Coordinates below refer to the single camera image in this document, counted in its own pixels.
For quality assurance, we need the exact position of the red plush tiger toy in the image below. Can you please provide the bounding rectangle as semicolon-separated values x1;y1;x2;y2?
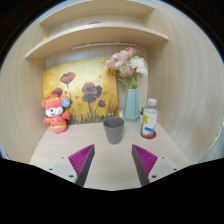
41;94;70;134

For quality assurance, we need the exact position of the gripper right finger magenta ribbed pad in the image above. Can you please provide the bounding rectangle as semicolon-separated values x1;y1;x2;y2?
132;145;179;186

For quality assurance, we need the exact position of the upper wooden shelf board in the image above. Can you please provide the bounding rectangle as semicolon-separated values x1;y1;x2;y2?
40;0;158;28

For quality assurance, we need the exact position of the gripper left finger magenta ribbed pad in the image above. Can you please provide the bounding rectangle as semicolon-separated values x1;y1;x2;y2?
47;145;95;187

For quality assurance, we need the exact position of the teal ceramic vase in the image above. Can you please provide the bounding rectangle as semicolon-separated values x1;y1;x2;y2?
123;89;140;123

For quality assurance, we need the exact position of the yellow poppy flower painting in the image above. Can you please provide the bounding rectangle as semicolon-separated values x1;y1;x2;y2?
43;56;118;125

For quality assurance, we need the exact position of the small potted succulent plant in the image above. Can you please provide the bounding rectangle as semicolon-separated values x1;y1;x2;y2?
139;107;144;125

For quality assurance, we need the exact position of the grey plastic cup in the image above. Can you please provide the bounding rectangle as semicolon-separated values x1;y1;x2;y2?
103;117;124;144

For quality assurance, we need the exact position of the red round coaster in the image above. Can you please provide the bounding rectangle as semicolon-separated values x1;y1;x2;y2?
140;131;157;139

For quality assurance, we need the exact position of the pink and white flower bouquet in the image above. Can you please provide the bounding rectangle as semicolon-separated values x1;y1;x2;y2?
106;47;148;89

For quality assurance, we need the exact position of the clear plastic water bottle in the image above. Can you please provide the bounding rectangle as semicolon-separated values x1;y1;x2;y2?
140;98;158;135

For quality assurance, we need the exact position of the light wooden shelf board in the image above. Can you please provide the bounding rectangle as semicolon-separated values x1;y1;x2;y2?
25;23;168;59

